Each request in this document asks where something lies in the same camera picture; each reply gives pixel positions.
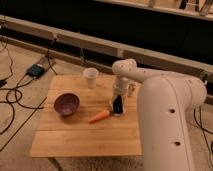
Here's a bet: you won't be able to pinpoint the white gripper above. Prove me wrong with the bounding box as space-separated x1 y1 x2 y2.
110 76 129 114

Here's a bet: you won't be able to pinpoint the black eraser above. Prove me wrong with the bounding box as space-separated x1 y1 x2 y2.
114 95 123 108

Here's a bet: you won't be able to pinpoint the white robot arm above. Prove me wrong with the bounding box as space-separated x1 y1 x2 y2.
112 59 207 171

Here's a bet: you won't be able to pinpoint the white sponge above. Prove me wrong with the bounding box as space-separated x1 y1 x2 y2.
110 107 124 117

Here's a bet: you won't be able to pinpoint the orange carrot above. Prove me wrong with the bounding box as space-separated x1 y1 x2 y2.
88 110 110 123

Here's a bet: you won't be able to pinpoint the small clear bottle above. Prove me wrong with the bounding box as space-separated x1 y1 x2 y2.
127 82 136 97

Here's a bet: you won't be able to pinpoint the purple bowl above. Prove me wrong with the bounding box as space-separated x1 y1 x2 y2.
54 93 80 116

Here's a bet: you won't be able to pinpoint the wooden table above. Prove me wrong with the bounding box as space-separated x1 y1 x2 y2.
30 75 141 157

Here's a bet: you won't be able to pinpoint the black power adapter box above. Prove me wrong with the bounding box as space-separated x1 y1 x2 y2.
26 64 45 79

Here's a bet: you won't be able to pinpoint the black floor cables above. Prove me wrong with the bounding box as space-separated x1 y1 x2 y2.
0 33 58 153

